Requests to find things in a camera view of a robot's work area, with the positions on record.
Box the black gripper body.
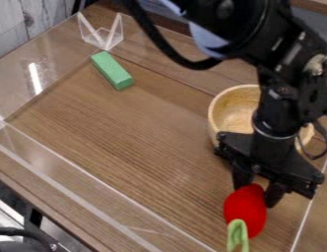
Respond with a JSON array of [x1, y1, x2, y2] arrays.
[[214, 132, 324, 199]]

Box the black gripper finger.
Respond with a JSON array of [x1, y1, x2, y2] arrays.
[[265, 182, 287, 208], [232, 162, 254, 190]]

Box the red plush strawberry toy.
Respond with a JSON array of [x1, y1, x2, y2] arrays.
[[222, 184, 268, 252]]

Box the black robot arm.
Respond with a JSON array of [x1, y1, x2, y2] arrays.
[[165, 0, 327, 207]]

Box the wooden bowl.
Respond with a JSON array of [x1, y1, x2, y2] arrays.
[[206, 84, 316, 158]]

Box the green foam block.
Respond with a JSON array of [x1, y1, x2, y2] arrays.
[[91, 51, 133, 91]]

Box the black table frame bracket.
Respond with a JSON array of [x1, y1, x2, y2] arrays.
[[24, 206, 70, 252]]

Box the clear acrylic corner bracket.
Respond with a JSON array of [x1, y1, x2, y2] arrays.
[[77, 13, 123, 51]]

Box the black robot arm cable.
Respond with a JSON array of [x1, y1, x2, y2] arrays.
[[123, 0, 224, 71]]

